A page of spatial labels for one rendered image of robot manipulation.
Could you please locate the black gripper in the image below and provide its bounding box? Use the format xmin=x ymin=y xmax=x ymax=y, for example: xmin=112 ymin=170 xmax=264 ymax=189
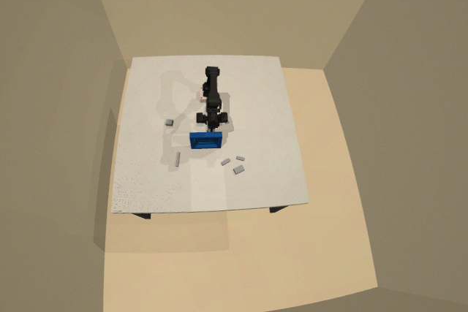
xmin=196 ymin=112 xmax=228 ymax=125

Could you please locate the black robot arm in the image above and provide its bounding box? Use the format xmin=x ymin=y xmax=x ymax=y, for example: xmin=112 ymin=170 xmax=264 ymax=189
xmin=203 ymin=66 xmax=222 ymax=129

